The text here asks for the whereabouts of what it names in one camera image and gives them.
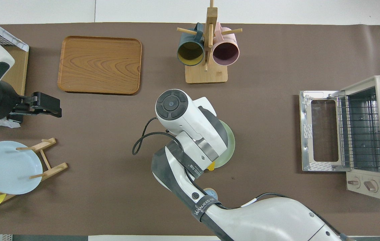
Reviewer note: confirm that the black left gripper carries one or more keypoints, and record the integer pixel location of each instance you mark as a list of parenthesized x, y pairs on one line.
[(46, 102)]

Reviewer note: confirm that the light green plate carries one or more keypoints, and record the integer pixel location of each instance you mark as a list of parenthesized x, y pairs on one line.
[(228, 144)]

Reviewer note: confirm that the glass oven door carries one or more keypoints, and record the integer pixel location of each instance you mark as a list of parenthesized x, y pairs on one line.
[(305, 134)]

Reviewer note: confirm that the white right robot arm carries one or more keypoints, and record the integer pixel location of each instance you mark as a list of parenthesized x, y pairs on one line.
[(190, 117)]

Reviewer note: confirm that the light wooden shelf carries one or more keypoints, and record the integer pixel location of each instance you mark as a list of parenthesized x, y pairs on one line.
[(19, 70)]

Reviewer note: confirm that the brown wooden tray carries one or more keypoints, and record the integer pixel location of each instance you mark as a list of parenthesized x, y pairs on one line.
[(99, 65)]

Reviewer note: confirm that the wooden plate rack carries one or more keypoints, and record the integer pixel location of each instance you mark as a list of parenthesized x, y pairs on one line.
[(54, 169)]

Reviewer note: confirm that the brown table mat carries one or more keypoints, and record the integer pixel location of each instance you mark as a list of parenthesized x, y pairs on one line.
[(109, 134)]

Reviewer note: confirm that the white checkered cloth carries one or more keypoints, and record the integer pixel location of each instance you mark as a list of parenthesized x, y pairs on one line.
[(9, 37)]

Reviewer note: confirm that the light blue plate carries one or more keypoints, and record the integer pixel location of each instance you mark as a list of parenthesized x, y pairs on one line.
[(9, 167)]

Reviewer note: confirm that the dark teal mug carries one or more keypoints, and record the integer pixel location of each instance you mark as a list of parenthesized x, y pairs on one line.
[(190, 53)]

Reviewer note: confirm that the wooden mug tree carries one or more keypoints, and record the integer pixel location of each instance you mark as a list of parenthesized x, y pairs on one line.
[(206, 75)]

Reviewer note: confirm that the pink mug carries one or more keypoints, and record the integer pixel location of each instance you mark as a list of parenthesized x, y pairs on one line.
[(225, 53)]

